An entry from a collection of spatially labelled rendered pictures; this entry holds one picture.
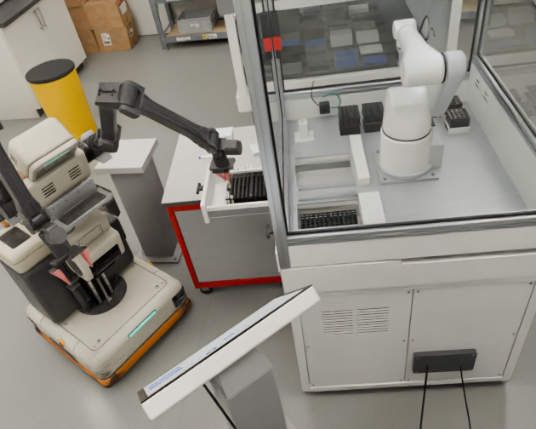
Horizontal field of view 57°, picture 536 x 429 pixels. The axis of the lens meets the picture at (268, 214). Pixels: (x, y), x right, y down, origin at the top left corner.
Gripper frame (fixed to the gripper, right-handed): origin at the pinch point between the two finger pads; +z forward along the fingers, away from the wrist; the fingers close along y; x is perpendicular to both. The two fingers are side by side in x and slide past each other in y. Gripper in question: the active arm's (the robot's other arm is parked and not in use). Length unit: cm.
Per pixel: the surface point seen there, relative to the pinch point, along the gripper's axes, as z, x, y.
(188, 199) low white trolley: 21.7, -9.5, 27.0
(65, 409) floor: 88, 72, 94
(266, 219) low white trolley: 41.6, -13.4, -7.7
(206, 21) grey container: 104, -367, 123
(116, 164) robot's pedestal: 23, -39, 77
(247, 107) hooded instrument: 22, -82, 10
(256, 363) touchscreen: -14, 89, -29
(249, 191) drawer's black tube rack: 7.9, -0.2, -8.2
